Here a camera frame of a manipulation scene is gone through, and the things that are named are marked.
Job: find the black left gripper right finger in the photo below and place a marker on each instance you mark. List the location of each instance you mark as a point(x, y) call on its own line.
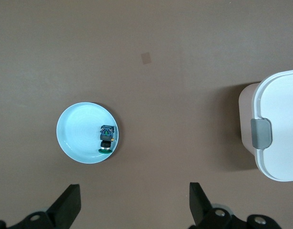
point(201, 210)

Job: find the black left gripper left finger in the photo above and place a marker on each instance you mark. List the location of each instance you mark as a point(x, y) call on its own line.
point(65, 210)

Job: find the white lidded box grey latches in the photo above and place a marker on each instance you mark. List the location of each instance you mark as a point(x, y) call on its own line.
point(282, 124)

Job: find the light blue round plate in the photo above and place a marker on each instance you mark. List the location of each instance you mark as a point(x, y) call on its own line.
point(79, 133)

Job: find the brown tape patch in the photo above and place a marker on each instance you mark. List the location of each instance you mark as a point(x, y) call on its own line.
point(146, 58)

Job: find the green push button switch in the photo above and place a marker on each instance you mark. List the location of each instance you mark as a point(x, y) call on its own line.
point(106, 137)

